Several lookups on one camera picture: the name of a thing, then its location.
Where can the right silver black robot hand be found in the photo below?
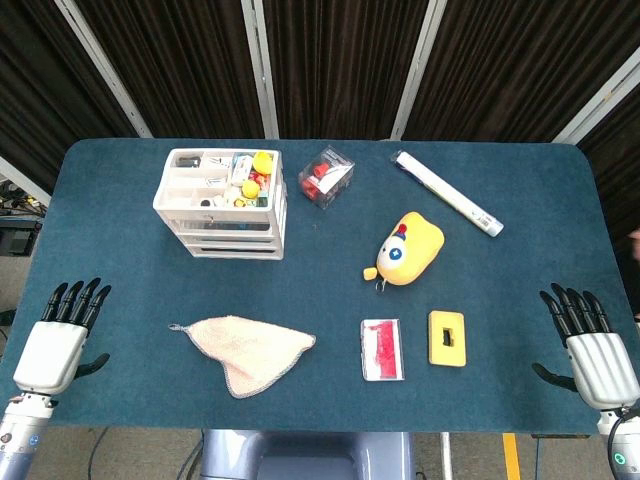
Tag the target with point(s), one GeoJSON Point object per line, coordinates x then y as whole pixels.
{"type": "Point", "coordinates": [600, 365]}

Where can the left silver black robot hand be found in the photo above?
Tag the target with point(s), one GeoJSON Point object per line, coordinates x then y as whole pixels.
{"type": "Point", "coordinates": [47, 352]}

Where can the light pink knitted cloth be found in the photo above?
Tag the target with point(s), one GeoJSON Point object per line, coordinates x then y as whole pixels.
{"type": "Point", "coordinates": [245, 350]}

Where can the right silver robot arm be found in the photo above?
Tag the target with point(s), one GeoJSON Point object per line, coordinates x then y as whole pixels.
{"type": "Point", "coordinates": [626, 450]}

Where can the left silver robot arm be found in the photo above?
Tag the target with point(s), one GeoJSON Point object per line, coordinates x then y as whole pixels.
{"type": "Point", "coordinates": [20, 435]}

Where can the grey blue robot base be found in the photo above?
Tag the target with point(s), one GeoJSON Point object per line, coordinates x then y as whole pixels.
{"type": "Point", "coordinates": [305, 455]}

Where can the black equipment box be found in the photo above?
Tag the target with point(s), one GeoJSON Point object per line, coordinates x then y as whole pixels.
{"type": "Point", "coordinates": [17, 240]}

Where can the yellow sponge with rectangular hole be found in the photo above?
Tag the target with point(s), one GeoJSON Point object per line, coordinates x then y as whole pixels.
{"type": "Point", "coordinates": [440, 350]}

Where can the white plastic drawer organizer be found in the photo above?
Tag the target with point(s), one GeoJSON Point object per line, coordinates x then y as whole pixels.
{"type": "Point", "coordinates": [220, 225]}

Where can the red ink pad clear case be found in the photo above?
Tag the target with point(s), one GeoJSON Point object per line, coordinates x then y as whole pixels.
{"type": "Point", "coordinates": [382, 350]}

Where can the yellow plush toy with keyring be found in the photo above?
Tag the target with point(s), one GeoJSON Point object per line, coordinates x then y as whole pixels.
{"type": "Point", "coordinates": [412, 250]}

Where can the white rolled paper tube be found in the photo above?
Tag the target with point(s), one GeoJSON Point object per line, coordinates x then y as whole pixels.
{"type": "Point", "coordinates": [447, 192]}

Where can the small black item in organizer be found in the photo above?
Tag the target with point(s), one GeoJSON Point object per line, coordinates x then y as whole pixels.
{"type": "Point", "coordinates": [187, 161]}

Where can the clear box with red pieces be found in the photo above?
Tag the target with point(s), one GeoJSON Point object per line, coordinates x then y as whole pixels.
{"type": "Point", "coordinates": [325, 177]}

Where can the dark brown curtain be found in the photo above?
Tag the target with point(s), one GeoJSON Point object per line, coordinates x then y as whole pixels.
{"type": "Point", "coordinates": [340, 65]}

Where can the white metal frame post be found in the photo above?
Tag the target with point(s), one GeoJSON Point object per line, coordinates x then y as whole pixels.
{"type": "Point", "coordinates": [600, 97]}
{"type": "Point", "coordinates": [415, 75]}
{"type": "Point", "coordinates": [22, 180]}
{"type": "Point", "coordinates": [107, 75]}
{"type": "Point", "coordinates": [261, 70]}

